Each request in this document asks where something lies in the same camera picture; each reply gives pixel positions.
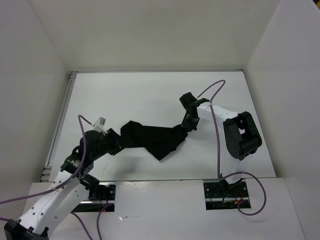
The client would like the black skirt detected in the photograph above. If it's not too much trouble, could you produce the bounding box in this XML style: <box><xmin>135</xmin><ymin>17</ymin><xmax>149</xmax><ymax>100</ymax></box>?
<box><xmin>120</xmin><ymin>121</ymin><xmax>188</xmax><ymax>161</ymax></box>

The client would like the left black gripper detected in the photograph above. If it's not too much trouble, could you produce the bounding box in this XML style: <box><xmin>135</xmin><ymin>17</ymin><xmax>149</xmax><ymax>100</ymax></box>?
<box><xmin>91</xmin><ymin>127</ymin><xmax>134</xmax><ymax>160</ymax></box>

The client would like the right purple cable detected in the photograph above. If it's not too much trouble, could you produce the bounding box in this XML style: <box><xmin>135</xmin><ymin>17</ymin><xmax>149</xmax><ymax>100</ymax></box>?
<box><xmin>196</xmin><ymin>79</ymin><xmax>268</xmax><ymax>216</ymax></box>

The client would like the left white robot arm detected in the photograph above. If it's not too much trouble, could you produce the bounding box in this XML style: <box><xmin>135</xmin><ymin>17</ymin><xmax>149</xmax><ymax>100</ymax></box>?
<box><xmin>4</xmin><ymin>128</ymin><xmax>131</xmax><ymax>240</ymax></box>

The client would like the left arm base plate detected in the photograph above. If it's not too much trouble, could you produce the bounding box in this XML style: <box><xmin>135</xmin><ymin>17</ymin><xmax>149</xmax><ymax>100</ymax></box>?
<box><xmin>73</xmin><ymin>182</ymin><xmax>116</xmax><ymax>213</ymax></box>

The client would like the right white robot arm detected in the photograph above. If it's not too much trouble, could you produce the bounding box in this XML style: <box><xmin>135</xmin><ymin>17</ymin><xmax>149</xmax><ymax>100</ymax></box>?
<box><xmin>179</xmin><ymin>92</ymin><xmax>262</xmax><ymax>197</ymax></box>

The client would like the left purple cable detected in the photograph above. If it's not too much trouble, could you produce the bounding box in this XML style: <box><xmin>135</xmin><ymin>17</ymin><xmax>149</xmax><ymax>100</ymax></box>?
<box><xmin>0</xmin><ymin>114</ymin><xmax>116</xmax><ymax>240</ymax></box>

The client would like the purple cable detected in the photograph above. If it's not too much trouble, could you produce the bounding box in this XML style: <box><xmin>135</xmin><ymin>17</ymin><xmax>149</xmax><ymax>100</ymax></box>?
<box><xmin>0</xmin><ymin>114</ymin><xmax>116</xmax><ymax>240</ymax></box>
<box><xmin>196</xmin><ymin>79</ymin><xmax>268</xmax><ymax>216</ymax></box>

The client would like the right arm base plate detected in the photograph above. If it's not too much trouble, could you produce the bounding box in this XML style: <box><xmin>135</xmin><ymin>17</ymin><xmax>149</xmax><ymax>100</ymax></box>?
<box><xmin>203</xmin><ymin>179</ymin><xmax>251</xmax><ymax>211</ymax></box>

